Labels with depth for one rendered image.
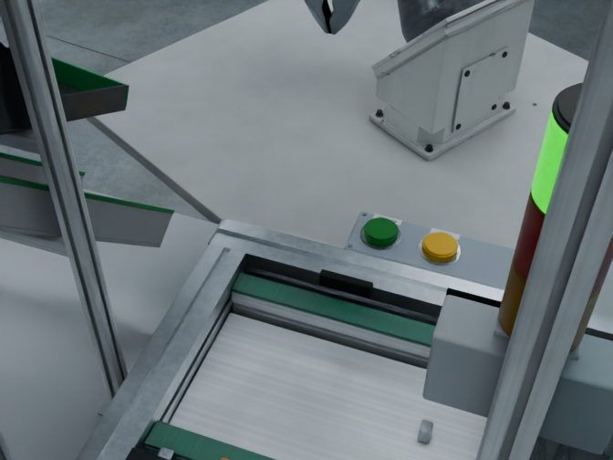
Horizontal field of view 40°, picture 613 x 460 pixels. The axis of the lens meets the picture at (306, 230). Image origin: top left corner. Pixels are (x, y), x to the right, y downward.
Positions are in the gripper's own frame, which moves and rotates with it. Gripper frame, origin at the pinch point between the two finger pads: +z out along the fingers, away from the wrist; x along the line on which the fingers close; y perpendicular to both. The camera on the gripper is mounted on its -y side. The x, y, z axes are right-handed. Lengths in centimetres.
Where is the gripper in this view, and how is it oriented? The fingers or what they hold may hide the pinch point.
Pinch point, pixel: (328, 25)
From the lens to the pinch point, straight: 81.5
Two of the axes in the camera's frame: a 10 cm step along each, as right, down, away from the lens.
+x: -9.4, -2.4, 2.4
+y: 3.4, -6.6, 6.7
